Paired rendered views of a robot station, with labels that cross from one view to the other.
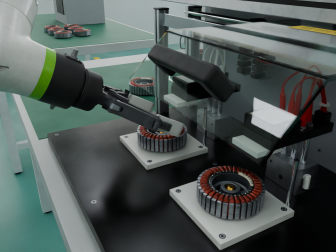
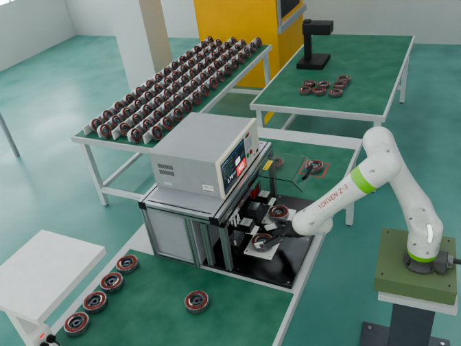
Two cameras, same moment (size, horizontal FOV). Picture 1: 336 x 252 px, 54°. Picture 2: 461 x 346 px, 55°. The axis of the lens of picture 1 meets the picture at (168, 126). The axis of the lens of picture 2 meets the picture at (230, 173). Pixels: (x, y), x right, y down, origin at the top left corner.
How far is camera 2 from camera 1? 2.45 m
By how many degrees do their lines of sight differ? 99
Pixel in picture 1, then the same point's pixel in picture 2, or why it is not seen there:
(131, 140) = (270, 253)
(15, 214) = not seen: outside the picture
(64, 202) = (312, 251)
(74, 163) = (298, 258)
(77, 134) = (280, 276)
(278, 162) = (257, 208)
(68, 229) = (318, 242)
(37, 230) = not seen: outside the picture
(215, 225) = (291, 213)
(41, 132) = (288, 298)
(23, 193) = not seen: outside the picture
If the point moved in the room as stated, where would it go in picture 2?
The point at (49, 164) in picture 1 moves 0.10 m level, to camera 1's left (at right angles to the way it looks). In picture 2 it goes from (302, 272) to (317, 284)
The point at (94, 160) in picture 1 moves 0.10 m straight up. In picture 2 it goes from (291, 255) to (289, 240)
